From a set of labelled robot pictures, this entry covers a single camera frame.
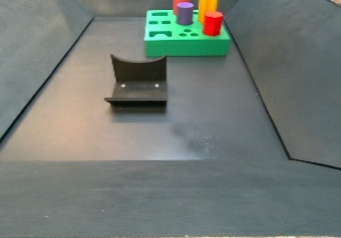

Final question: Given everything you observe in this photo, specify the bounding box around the yellow star prism block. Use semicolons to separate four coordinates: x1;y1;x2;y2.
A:
196;0;218;22

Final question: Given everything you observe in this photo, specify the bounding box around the red hexagonal prism block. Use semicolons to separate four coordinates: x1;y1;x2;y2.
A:
202;11;223;37

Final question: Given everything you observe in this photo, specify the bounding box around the green shape sorter board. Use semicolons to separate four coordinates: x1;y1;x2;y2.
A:
144;10;230;57

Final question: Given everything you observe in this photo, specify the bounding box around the black curved holder stand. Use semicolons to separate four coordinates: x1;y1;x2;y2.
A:
104;55;168;105

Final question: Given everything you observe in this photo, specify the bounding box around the small purple cylinder block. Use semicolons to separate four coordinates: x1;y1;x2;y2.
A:
175;2;194;25

